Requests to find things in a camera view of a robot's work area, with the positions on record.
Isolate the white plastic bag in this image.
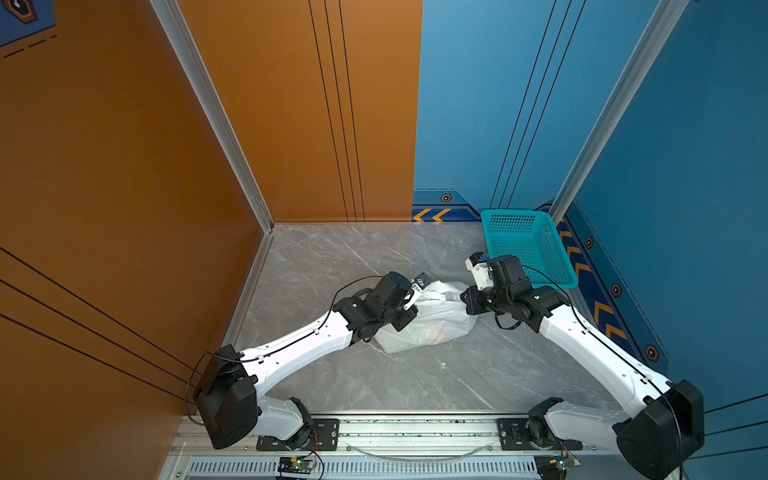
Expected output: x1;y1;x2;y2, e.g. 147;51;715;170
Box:
375;281;478;355

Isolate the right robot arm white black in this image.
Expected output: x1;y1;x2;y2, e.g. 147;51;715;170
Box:
461;252;705;479

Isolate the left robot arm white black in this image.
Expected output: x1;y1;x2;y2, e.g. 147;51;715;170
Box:
192;272;431;450

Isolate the teal plastic basket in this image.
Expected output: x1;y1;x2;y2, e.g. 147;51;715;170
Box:
481;209;578;290

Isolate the green circuit board right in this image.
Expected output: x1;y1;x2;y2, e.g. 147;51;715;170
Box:
547;457;580;479

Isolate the green circuit board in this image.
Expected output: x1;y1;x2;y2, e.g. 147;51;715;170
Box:
276;457;318;479
547;457;580;479

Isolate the green circuit board left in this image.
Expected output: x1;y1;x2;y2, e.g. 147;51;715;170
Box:
276;457;318;479

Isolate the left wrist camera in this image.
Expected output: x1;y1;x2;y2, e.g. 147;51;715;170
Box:
411;272;432;293

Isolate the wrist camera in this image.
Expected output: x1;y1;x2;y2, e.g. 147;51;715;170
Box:
411;272;432;293
465;252;495;291

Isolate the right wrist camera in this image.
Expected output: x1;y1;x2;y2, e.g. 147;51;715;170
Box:
465;252;495;291

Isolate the aluminium corner post right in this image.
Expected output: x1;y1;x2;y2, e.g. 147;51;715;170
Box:
549;0;689;224

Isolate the aluminium corner post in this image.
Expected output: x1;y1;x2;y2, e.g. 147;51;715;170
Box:
549;0;689;224
150;0;274;234

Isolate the aluminium corner post left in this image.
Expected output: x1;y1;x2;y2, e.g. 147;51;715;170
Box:
150;0;274;234

